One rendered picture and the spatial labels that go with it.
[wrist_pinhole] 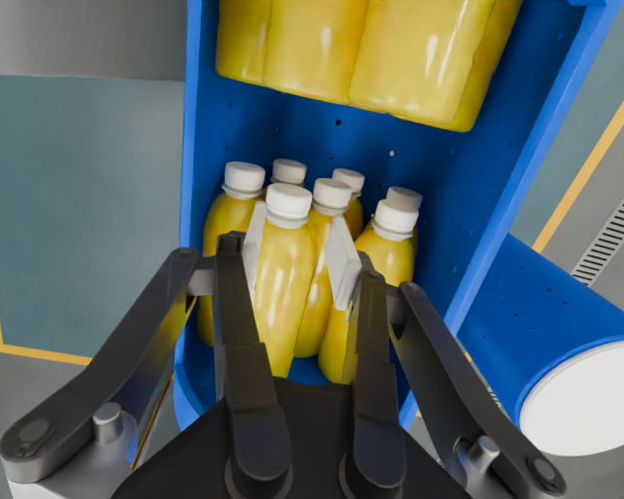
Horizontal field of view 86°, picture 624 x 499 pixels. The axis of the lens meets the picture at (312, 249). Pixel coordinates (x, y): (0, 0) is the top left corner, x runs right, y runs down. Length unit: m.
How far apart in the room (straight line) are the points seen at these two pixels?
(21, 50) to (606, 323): 0.94
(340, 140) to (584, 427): 0.66
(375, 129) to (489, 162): 0.15
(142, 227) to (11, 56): 1.13
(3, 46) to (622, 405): 1.05
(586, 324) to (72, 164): 1.69
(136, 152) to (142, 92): 0.23
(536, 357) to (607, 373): 0.10
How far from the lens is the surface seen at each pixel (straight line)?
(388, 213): 0.31
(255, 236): 0.17
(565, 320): 0.73
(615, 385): 0.77
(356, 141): 0.45
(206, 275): 0.16
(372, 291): 0.16
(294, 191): 0.29
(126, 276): 1.81
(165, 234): 1.63
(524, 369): 0.71
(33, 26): 0.65
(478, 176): 0.38
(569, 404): 0.75
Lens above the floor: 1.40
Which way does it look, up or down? 63 degrees down
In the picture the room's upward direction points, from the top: 173 degrees clockwise
